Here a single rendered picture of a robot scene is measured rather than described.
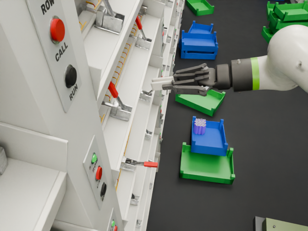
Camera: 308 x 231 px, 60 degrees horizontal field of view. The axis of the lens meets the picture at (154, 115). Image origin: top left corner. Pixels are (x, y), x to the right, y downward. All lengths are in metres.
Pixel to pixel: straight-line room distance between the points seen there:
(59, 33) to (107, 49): 0.19
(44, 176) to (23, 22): 0.14
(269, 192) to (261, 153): 0.26
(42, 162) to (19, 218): 0.05
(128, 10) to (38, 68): 0.32
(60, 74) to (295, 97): 2.13
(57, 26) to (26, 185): 0.14
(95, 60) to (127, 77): 0.28
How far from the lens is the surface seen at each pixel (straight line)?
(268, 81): 0.78
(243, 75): 0.77
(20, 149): 0.26
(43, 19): 0.20
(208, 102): 2.00
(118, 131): 0.54
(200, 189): 1.57
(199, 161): 1.66
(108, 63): 0.37
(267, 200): 1.64
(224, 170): 1.66
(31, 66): 0.20
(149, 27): 0.86
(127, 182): 0.71
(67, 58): 0.24
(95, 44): 0.40
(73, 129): 0.27
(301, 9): 2.97
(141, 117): 0.83
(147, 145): 1.02
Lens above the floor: 1.37
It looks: 47 degrees down
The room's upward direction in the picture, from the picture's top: straight up
